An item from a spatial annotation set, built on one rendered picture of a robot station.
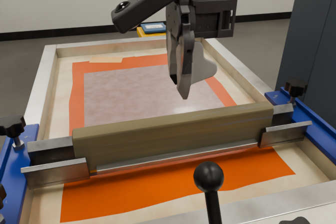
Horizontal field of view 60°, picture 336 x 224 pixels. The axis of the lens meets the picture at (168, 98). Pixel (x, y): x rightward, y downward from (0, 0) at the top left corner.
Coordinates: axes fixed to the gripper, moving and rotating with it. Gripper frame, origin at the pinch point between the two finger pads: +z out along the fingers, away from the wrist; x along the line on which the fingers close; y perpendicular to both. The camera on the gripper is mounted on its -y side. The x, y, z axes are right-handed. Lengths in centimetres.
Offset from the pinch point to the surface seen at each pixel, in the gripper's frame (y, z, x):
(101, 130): -12.6, 6.5, -0.5
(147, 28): 9, 15, 76
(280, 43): 217, 110, 271
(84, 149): -15.5, 9.2, -1.5
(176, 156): -0.4, 12.9, -2.7
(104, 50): -9, 16, 57
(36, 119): -26.0, 13.6, 16.2
